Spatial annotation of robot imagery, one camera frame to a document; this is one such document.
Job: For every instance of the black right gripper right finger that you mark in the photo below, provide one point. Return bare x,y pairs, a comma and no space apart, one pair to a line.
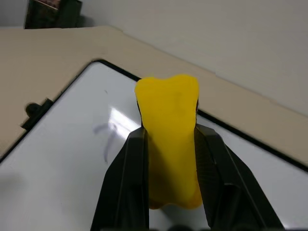
231,187

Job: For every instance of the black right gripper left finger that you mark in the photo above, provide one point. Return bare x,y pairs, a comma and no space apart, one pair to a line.
125,183

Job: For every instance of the yellow whiteboard eraser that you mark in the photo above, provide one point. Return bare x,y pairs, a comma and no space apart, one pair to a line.
168,134

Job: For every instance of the black-framed whiteboard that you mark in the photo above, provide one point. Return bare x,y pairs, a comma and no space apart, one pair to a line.
60,156

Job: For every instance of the black whiteboard clip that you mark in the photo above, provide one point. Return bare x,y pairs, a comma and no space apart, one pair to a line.
38,109

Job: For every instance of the dark cabinet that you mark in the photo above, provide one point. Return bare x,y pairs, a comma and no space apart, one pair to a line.
51,13

